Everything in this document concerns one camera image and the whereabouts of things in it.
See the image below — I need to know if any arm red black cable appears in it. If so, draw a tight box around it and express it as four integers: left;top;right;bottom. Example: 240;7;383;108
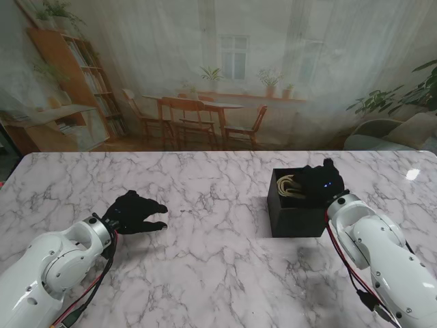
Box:
324;211;399;325
51;232;119;327

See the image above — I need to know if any black square storage box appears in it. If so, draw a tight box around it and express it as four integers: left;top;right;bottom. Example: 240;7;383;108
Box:
267;167;339;239

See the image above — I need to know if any right arm red black cable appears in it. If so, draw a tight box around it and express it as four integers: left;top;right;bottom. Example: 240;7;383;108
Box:
324;211;399;325

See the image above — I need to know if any left arm red black cable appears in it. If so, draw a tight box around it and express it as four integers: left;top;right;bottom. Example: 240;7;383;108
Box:
51;232;119;327

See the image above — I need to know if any printed room scene backdrop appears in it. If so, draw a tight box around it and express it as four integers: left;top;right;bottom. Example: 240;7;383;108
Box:
0;0;437;153

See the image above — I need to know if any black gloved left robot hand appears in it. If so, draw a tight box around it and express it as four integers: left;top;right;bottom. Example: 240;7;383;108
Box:
102;190;169;236

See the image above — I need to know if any beige woven belt looped end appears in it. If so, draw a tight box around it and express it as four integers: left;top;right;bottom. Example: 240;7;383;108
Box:
275;174;307;198

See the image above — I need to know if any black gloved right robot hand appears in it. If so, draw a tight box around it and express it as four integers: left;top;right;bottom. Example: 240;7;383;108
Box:
294;158;350;208

